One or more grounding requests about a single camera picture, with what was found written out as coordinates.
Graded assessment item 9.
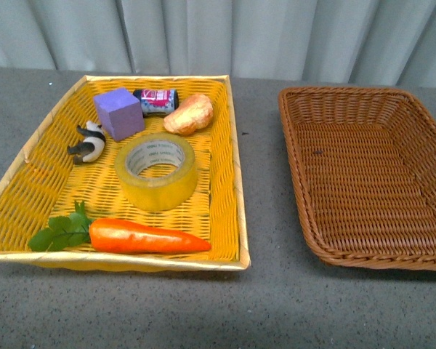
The brown wicker basket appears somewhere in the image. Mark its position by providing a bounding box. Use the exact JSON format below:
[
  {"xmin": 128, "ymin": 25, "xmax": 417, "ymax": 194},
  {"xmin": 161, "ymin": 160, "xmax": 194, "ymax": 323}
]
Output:
[{"xmin": 278, "ymin": 87, "xmax": 436, "ymax": 271}]

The small printed can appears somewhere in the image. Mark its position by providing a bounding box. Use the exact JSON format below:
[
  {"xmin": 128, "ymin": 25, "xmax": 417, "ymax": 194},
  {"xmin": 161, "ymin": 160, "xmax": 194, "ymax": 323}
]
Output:
[{"xmin": 132, "ymin": 89, "xmax": 179, "ymax": 116}]

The small panda figurine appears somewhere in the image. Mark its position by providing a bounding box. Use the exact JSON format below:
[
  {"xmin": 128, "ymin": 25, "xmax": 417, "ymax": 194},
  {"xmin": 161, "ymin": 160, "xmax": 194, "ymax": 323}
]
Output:
[{"xmin": 67, "ymin": 121, "xmax": 106, "ymax": 165}]

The yellow packing tape roll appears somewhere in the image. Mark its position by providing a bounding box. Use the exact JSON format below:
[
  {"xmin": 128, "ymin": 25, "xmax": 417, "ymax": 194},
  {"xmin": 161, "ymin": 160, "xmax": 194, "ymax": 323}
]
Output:
[{"xmin": 114, "ymin": 133, "xmax": 198, "ymax": 212}]

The purple foam cube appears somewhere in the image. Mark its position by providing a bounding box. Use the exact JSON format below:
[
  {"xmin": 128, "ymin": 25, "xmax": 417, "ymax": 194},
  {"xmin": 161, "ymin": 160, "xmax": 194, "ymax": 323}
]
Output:
[{"xmin": 93, "ymin": 87, "xmax": 145, "ymax": 142}]

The orange toy carrot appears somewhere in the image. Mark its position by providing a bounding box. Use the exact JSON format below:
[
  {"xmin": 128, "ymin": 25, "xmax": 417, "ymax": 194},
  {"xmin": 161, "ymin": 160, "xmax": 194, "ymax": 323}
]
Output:
[{"xmin": 28, "ymin": 201, "xmax": 211, "ymax": 254}]

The grey curtain backdrop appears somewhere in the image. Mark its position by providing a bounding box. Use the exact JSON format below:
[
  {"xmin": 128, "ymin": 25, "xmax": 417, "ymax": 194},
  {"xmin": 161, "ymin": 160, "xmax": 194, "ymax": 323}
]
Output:
[{"xmin": 0, "ymin": 1, "xmax": 436, "ymax": 87}]

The toy bread loaf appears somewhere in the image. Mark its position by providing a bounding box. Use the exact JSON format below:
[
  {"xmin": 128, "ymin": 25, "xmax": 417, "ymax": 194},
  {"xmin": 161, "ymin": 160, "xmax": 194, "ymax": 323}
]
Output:
[{"xmin": 163, "ymin": 94, "xmax": 214, "ymax": 136}]

